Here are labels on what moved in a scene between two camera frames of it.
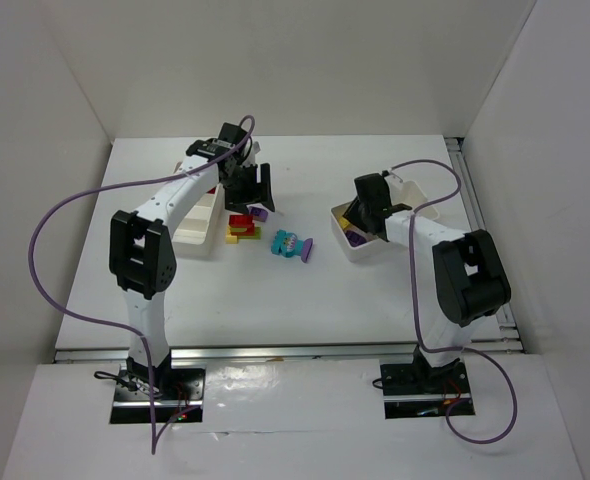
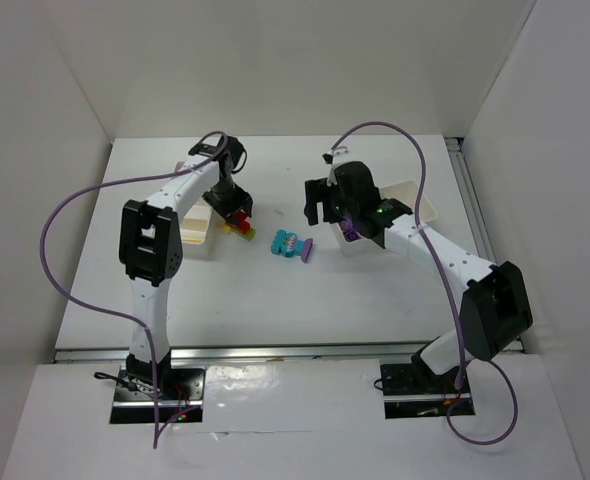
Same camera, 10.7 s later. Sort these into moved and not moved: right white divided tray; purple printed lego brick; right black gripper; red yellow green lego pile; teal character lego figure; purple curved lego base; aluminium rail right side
Moved: right black gripper; purple printed lego brick; red yellow green lego pile
Not moved: teal character lego figure; right white divided tray; aluminium rail right side; purple curved lego base
